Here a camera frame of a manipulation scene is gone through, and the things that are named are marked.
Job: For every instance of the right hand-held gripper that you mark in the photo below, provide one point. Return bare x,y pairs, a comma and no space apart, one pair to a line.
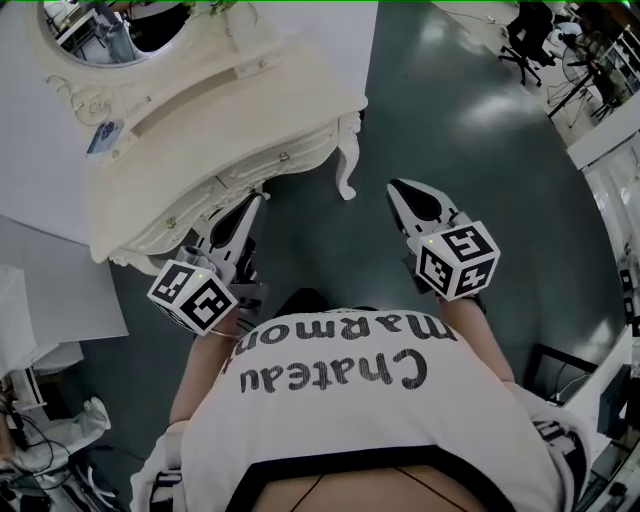
455,260

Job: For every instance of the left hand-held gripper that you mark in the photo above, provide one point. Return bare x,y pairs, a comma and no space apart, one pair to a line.
195,300

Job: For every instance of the cream ornate dressing table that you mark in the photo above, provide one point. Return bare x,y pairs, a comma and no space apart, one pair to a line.
210,130

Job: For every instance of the person's left forearm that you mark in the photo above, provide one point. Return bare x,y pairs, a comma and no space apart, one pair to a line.
200,375

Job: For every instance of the person's right forearm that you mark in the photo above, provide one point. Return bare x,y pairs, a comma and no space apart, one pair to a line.
480,340

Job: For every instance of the cream ornate table drawer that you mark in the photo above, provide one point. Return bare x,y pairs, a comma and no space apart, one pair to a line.
280,160
160,230

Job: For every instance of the oval vanity mirror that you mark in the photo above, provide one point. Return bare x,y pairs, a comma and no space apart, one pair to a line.
100,30

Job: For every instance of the person's black trousers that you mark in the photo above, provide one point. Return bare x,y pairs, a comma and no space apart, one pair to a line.
305,300

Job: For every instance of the blue printed card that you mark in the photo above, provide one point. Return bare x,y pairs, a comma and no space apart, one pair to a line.
106,135

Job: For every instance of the tall white cabinet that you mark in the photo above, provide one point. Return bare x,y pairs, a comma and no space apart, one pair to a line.
60,290

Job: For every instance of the white shelving rack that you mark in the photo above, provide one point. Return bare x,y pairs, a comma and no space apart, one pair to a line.
615,200

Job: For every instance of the black office chair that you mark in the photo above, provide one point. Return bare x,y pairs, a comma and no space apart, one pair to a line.
530,30

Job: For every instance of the person's white printed shirt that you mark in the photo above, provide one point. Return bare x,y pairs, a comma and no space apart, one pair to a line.
350,420

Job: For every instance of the white humanoid robot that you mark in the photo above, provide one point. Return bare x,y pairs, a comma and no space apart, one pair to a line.
97,415

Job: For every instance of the white storage shelf unit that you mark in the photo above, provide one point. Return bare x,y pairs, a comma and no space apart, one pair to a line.
30,360

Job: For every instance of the pale artificial flower bunch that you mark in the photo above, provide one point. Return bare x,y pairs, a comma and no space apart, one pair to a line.
210,5

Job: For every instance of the person's bare neck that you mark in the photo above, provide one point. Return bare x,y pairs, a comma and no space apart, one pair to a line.
360,492

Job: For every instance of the black pedestal fan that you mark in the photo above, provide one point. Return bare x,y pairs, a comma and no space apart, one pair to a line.
575,67

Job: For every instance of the white table with black frame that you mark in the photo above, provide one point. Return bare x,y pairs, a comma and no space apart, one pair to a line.
612,360

